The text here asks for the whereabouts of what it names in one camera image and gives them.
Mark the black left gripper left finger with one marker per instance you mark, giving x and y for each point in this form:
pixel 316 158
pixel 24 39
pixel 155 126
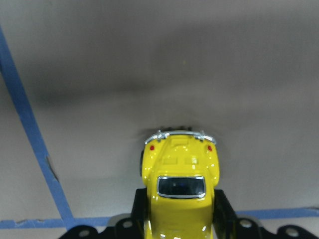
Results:
pixel 140 212

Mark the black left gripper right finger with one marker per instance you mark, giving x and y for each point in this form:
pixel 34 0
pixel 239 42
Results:
pixel 224 217

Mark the yellow toy beetle car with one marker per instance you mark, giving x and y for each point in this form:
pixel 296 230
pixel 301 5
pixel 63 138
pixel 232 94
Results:
pixel 180 170

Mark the brown paper table cover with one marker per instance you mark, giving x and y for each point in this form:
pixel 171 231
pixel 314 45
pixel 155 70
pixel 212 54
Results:
pixel 97 77

